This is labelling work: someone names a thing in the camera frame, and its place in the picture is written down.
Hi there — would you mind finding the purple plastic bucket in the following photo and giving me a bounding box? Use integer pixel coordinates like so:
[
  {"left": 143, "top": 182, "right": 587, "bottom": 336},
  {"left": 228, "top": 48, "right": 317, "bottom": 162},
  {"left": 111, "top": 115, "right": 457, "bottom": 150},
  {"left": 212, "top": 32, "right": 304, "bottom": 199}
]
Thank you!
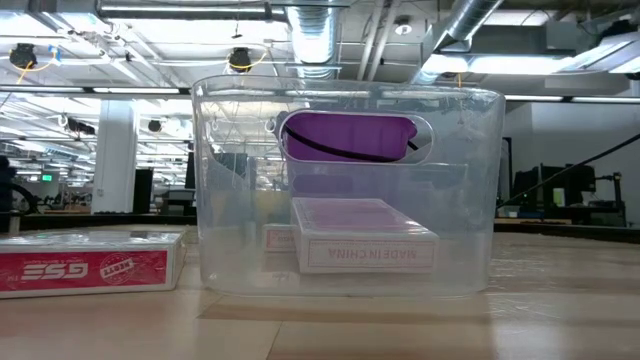
[{"left": 275, "top": 110, "right": 419, "bottom": 196}]

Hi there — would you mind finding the silver round ventilation duct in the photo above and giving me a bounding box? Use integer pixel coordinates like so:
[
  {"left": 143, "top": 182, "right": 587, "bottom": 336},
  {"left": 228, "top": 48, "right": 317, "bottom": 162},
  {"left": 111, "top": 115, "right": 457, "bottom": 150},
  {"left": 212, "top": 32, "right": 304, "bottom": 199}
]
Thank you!
[{"left": 285, "top": 0, "right": 342, "bottom": 79}]

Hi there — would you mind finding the black aluminium table frame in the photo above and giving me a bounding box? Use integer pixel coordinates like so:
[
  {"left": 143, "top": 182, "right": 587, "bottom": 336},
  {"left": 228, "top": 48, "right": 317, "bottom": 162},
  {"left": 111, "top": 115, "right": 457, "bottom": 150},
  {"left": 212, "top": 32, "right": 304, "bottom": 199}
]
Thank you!
[{"left": 0, "top": 212, "right": 199, "bottom": 232}]

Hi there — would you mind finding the white building column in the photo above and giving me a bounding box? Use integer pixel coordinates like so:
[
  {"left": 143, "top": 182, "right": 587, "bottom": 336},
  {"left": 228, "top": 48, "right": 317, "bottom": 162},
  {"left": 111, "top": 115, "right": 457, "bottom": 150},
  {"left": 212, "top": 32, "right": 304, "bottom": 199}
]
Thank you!
[{"left": 91, "top": 99, "right": 140, "bottom": 215}]

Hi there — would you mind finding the person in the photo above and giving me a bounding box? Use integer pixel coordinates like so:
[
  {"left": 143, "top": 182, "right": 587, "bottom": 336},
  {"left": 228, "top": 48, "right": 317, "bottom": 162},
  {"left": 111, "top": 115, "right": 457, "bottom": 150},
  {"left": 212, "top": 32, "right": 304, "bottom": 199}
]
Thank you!
[{"left": 0, "top": 154, "right": 17, "bottom": 212}]

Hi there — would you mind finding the black cabinet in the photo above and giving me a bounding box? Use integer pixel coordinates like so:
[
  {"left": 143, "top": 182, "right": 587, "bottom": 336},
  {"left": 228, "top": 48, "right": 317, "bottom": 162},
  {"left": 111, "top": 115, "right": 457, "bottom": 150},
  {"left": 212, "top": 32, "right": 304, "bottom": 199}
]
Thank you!
[{"left": 132, "top": 168, "right": 155, "bottom": 215}]

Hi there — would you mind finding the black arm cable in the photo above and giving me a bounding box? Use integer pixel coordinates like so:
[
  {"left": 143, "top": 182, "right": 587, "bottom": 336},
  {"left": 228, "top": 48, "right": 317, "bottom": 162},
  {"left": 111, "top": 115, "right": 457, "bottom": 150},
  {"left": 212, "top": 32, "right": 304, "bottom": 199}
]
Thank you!
[{"left": 496, "top": 132, "right": 640, "bottom": 210}]

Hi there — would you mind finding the frosted clear plastic bin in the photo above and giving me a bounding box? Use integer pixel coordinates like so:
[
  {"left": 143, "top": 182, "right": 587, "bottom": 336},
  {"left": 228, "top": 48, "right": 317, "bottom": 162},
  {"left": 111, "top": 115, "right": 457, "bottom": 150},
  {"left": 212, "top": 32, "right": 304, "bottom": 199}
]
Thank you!
[{"left": 191, "top": 74, "right": 506, "bottom": 299}]

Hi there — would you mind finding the silver slanted ventilation duct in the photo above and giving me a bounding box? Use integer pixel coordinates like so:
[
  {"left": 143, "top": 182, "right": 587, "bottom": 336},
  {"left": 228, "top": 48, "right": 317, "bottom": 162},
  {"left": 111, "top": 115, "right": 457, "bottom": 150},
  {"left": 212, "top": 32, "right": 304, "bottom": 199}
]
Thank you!
[{"left": 412, "top": 0, "right": 504, "bottom": 86}]

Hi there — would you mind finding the black desk with monitors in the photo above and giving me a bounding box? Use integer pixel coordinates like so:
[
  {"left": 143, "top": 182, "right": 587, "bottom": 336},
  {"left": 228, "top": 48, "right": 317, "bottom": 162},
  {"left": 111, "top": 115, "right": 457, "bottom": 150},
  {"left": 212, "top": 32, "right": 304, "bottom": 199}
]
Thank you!
[{"left": 512, "top": 163, "right": 627, "bottom": 224}]

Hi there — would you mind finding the red white playing cards box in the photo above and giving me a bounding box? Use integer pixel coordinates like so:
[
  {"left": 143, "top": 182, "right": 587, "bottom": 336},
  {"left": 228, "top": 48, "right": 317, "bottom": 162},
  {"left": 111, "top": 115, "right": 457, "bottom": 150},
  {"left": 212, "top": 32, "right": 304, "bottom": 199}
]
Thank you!
[
  {"left": 0, "top": 230, "right": 190, "bottom": 300},
  {"left": 262, "top": 223, "right": 297, "bottom": 253},
  {"left": 290, "top": 196, "right": 440, "bottom": 275}
]

